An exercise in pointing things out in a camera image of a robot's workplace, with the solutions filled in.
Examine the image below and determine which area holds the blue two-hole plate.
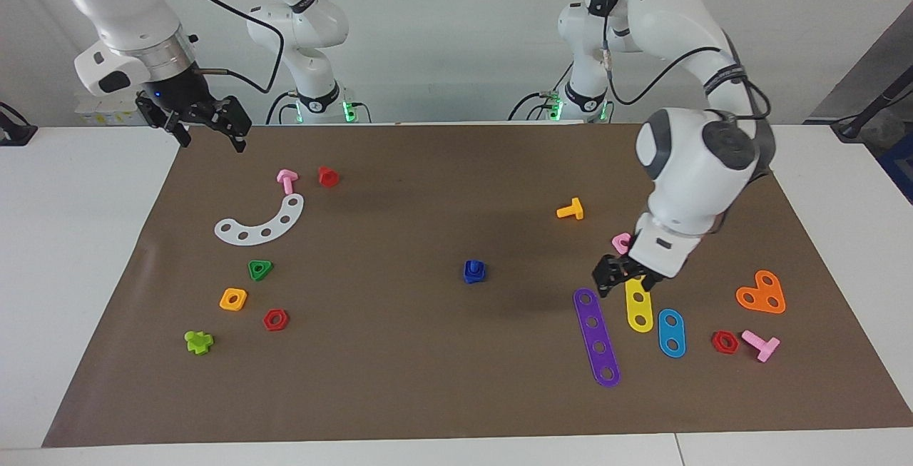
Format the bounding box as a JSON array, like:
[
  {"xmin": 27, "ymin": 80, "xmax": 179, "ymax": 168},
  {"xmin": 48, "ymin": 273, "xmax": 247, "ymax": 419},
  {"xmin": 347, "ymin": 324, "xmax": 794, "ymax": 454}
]
[{"xmin": 657, "ymin": 308, "xmax": 687, "ymax": 359}]

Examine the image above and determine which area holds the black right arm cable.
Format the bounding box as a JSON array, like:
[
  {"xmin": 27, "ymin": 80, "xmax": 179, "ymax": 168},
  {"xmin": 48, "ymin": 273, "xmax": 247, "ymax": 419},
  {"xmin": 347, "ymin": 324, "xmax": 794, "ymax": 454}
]
[{"xmin": 189, "ymin": 0, "xmax": 287, "ymax": 94}]

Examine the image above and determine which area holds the black base cable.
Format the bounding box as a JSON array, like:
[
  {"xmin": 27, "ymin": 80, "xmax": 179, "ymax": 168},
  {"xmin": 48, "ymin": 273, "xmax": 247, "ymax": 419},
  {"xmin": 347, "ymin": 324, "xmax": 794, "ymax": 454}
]
[
  {"xmin": 265, "ymin": 90, "xmax": 300, "ymax": 125},
  {"xmin": 508, "ymin": 90, "xmax": 566, "ymax": 123}
]

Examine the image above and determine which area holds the orange three-hole corner plate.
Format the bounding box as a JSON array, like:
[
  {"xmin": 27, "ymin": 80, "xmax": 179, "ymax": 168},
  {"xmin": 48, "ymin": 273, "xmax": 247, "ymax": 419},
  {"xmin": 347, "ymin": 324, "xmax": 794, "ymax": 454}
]
[{"xmin": 735, "ymin": 270, "xmax": 787, "ymax": 315}]

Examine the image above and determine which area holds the white curved five-hole plate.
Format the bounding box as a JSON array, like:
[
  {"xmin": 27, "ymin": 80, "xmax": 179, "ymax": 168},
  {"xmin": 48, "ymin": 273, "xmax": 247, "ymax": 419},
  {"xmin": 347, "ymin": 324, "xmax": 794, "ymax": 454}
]
[{"xmin": 214, "ymin": 193, "xmax": 305, "ymax": 246}]

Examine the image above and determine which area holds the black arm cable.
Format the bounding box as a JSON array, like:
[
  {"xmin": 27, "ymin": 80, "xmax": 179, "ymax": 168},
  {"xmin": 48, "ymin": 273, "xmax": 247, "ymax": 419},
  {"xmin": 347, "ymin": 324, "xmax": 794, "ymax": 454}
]
[
  {"xmin": 189, "ymin": 0, "xmax": 287, "ymax": 94},
  {"xmin": 591, "ymin": 0, "xmax": 772, "ymax": 121}
]

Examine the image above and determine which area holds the black stand pole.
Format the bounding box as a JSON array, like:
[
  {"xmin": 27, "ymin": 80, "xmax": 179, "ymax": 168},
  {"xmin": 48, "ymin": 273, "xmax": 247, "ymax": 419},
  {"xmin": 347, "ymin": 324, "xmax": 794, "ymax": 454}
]
[{"xmin": 831, "ymin": 65, "xmax": 913, "ymax": 143}]

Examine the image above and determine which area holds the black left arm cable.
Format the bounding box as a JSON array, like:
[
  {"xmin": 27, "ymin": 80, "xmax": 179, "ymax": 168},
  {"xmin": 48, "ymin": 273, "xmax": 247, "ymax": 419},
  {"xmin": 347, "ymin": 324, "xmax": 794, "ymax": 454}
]
[{"xmin": 591, "ymin": 0, "xmax": 772, "ymax": 121}]

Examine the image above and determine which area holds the yellow three-hole plate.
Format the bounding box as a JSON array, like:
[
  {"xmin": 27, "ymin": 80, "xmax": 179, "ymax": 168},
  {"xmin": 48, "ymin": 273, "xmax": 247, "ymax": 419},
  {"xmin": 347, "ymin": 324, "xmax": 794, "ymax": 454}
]
[{"xmin": 626, "ymin": 277, "xmax": 654, "ymax": 333}]

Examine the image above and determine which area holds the blue box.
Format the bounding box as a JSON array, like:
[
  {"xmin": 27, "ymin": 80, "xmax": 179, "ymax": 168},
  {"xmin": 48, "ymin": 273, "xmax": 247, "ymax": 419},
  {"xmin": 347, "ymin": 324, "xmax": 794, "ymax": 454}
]
[{"xmin": 879, "ymin": 131, "xmax": 913, "ymax": 204}]

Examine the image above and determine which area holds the brown table mat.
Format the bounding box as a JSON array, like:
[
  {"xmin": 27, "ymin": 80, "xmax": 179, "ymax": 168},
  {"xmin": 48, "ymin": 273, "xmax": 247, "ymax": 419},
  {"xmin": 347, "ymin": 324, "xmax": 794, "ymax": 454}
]
[{"xmin": 41, "ymin": 123, "xmax": 913, "ymax": 447}]

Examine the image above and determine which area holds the black clamp mount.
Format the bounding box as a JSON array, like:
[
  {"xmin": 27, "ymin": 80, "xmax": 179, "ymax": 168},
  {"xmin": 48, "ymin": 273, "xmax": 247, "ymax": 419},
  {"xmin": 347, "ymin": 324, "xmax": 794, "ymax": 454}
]
[{"xmin": 0, "ymin": 102, "xmax": 38, "ymax": 147}]

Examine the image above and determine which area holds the purple four-hole plate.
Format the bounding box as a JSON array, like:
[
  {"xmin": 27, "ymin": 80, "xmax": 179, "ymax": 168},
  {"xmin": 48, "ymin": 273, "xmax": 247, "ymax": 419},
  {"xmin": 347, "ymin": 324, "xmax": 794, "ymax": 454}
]
[{"xmin": 573, "ymin": 288, "xmax": 621, "ymax": 388}]

